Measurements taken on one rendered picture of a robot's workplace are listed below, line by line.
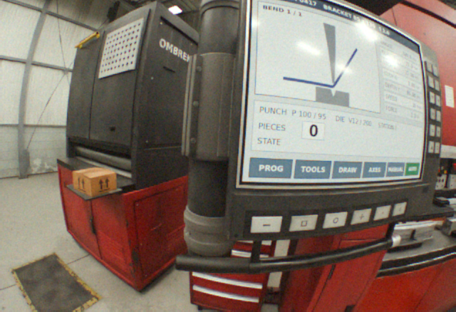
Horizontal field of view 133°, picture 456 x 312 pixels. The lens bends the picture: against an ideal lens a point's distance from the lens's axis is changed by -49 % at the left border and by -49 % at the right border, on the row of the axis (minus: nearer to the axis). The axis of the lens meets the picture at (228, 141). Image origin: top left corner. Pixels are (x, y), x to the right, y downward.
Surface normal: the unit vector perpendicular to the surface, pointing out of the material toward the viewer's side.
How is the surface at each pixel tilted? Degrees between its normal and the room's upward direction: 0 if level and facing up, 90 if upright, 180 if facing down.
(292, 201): 90
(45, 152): 90
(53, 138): 90
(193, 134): 90
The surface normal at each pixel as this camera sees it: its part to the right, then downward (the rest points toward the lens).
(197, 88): 0.74, 0.08
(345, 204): 0.05, 0.06
